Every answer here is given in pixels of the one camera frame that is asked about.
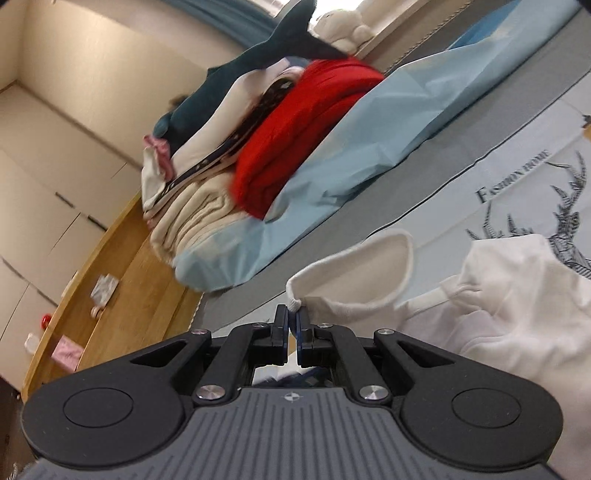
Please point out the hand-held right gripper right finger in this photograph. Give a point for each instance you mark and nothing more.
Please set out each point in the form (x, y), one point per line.
(302, 333)

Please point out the patterned packet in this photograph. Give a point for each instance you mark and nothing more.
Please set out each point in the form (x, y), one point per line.
(104, 288)

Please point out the red knit sweater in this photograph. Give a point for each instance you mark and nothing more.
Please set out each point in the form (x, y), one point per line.
(295, 138)

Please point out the white bear plush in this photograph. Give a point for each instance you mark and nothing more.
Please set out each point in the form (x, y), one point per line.
(339, 27)

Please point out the cream folded clothes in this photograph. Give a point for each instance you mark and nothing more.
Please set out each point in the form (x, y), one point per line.
(198, 221)

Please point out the white small garment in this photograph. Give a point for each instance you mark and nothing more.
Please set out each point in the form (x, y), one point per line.
(498, 304)

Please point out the blue curtain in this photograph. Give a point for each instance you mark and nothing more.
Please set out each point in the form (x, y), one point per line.
(221, 9)

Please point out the grey mattress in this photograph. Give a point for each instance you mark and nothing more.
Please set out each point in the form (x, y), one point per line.
(332, 240)

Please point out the cream wardrobe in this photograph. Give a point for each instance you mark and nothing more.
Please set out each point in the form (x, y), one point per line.
(46, 207)

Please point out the white printed cloth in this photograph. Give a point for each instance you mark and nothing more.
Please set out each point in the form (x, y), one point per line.
(531, 184)

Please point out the small red object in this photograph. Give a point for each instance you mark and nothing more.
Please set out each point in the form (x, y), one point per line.
(46, 319)

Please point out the pink cloth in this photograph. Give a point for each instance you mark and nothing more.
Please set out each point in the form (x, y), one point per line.
(159, 147)

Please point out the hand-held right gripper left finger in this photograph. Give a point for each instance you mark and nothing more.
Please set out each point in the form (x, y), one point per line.
(280, 333)

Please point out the white folded garment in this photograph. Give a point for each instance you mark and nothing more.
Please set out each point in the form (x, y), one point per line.
(221, 124)

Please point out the small white object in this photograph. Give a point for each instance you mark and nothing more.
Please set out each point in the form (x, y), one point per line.
(31, 342)

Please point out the light blue sheet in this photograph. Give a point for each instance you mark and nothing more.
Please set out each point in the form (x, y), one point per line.
(369, 138)

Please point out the dark blue shark plush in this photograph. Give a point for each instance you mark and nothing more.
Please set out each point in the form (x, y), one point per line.
(207, 101)

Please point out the dark patterned garment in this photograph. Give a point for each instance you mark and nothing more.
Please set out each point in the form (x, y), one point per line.
(270, 99)

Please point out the pink box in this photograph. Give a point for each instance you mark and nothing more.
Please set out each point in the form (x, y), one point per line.
(67, 353)

